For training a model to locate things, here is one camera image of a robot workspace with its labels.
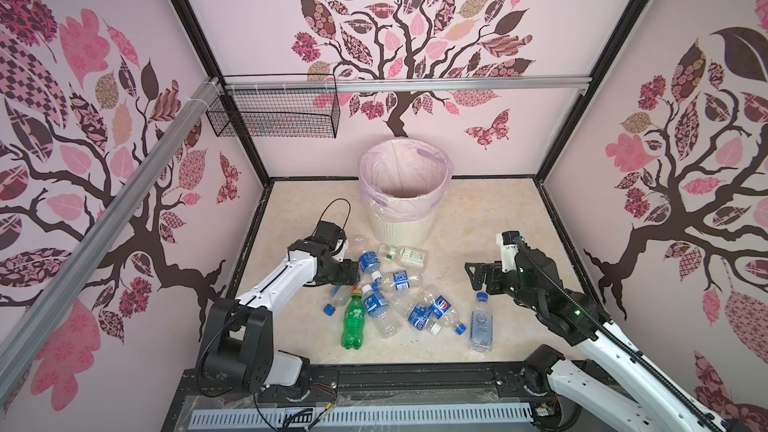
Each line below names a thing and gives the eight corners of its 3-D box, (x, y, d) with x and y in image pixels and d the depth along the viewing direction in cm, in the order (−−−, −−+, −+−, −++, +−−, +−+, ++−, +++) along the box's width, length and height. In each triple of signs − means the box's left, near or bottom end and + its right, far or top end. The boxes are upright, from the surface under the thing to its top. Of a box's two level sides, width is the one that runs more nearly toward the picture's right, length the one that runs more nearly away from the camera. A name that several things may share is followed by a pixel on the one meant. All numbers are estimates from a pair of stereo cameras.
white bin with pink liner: (363, 257, 99) (354, 201, 77) (367, 197, 117) (361, 137, 95) (443, 257, 99) (458, 201, 77) (436, 197, 117) (446, 137, 95)
